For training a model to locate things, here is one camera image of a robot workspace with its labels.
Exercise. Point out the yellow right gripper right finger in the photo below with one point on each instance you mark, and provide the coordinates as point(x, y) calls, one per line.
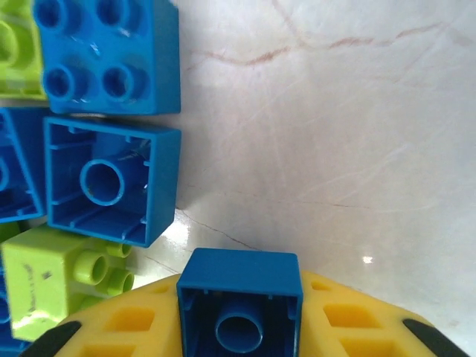
point(316, 334)

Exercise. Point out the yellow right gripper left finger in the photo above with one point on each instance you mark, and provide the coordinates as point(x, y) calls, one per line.
point(163, 334)

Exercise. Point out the lime green lego brick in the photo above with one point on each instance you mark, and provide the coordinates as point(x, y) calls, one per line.
point(7, 232)
point(37, 279)
point(22, 74)

